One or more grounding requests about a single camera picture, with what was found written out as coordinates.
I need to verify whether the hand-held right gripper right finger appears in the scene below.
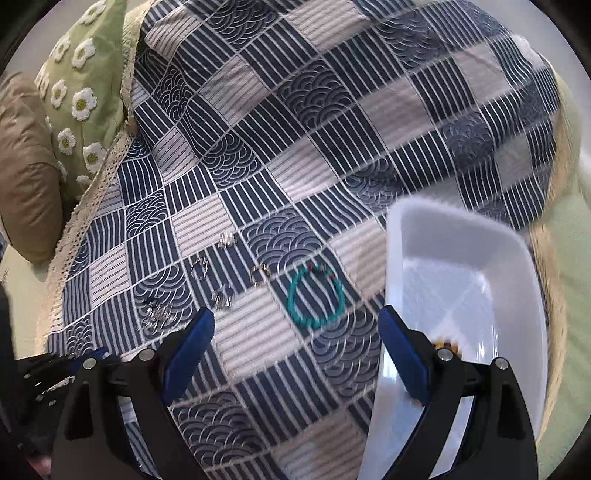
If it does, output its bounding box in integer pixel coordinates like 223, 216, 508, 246
378, 305, 540, 480

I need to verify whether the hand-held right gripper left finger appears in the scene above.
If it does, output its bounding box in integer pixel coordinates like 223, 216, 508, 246
51, 307, 218, 480

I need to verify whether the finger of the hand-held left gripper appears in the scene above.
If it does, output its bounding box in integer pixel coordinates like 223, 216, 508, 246
21, 351, 109, 394

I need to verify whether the white plastic tray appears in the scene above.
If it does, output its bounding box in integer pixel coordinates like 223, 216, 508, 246
358, 198, 550, 480

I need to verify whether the turquoise bead bracelet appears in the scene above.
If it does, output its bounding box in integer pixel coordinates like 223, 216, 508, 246
286, 265, 345, 329

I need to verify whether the cream lace-edged blanket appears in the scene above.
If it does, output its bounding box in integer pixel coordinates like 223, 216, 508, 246
34, 9, 575, 444

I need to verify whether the brown pillow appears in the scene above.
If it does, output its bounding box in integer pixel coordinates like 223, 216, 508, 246
0, 71, 64, 265

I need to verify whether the blue patchwork patterned cloth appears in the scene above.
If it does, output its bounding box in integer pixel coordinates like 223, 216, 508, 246
34, 0, 568, 480

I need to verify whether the green daisy pillow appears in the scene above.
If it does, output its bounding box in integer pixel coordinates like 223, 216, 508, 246
34, 0, 139, 195

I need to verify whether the silver chain jewelry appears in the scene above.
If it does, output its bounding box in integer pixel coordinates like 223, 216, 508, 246
137, 298, 177, 331

